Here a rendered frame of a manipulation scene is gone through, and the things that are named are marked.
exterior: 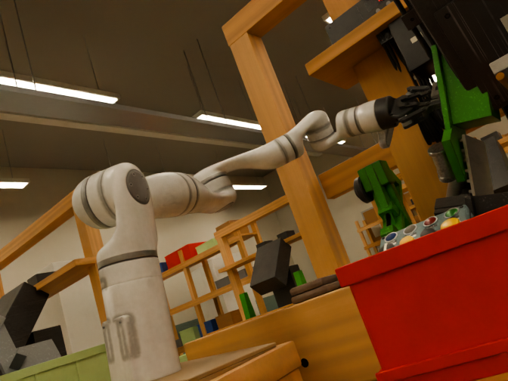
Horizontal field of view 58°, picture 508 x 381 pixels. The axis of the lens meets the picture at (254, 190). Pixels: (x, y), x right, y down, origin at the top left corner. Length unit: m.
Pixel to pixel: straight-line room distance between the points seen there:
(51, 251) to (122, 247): 7.86
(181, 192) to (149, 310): 0.28
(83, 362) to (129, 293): 0.45
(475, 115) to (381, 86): 0.52
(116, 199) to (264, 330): 0.38
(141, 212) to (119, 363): 0.22
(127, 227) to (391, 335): 0.42
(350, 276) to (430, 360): 0.09
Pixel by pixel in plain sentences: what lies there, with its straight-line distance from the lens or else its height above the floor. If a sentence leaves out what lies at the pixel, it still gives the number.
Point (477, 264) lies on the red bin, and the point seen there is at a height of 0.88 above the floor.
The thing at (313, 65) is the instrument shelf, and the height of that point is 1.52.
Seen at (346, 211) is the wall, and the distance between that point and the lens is 12.24.
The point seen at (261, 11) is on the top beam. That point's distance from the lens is 1.73.
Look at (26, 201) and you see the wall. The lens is 8.73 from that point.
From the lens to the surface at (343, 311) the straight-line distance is 0.80.
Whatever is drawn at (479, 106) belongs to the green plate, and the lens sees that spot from 0.96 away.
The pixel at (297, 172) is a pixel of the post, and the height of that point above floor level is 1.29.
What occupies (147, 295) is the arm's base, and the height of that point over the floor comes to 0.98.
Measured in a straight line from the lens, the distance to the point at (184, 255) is 7.15.
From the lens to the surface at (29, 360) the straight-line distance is 1.39.
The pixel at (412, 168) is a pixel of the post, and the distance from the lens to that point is 1.37.
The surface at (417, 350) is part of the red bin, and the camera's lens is 0.43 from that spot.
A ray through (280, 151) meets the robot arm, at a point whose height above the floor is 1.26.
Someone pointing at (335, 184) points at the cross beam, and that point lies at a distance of 1.56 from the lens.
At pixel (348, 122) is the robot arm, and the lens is 1.15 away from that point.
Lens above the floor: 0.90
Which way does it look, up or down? 14 degrees up
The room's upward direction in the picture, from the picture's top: 20 degrees counter-clockwise
